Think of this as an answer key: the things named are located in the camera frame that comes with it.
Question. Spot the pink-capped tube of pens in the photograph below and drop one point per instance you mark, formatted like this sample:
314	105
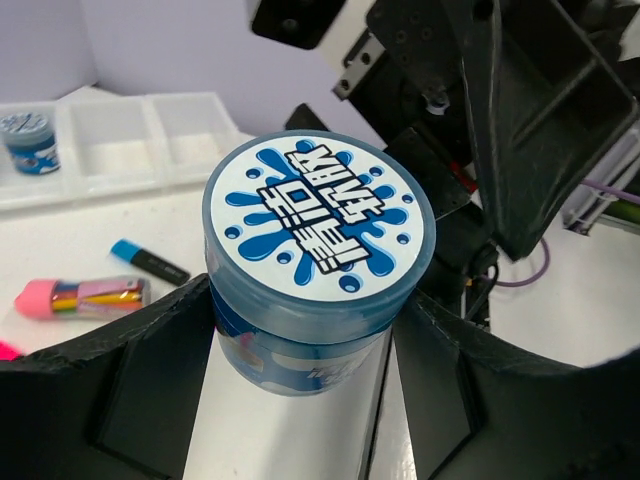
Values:
106	298

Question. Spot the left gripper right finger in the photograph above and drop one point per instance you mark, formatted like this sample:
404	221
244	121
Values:
479	407

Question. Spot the white three-compartment tray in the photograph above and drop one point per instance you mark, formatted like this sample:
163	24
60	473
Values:
112	146

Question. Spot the blue highlighter marker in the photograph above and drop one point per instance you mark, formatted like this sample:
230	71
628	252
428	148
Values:
150	263

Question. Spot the pink highlighter marker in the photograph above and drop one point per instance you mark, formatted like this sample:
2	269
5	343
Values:
9	352

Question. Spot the blue slime jar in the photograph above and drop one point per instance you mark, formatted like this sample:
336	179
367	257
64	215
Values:
29	138
314	241

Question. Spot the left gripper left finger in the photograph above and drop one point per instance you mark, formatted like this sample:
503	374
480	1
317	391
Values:
119	402

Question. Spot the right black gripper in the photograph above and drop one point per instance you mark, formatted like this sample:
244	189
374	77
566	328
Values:
543	107

